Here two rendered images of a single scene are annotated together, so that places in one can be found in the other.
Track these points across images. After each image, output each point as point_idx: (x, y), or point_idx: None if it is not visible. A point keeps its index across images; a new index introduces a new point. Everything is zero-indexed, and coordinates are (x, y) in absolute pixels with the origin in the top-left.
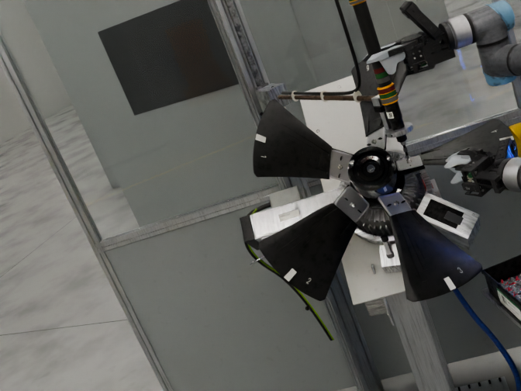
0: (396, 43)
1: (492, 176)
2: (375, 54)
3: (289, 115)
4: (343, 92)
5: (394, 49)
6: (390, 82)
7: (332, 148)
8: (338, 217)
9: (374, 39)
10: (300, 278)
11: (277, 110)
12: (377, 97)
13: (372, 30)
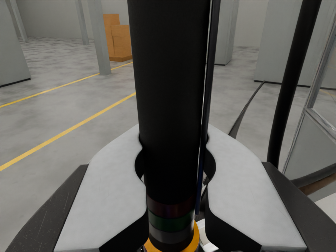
0: (267, 251)
1: None
2: (126, 131)
3: (241, 112)
4: (316, 171)
5: (59, 188)
6: (154, 243)
7: (207, 184)
8: None
9: (135, 77)
10: None
11: (252, 96)
12: (203, 226)
13: (131, 24)
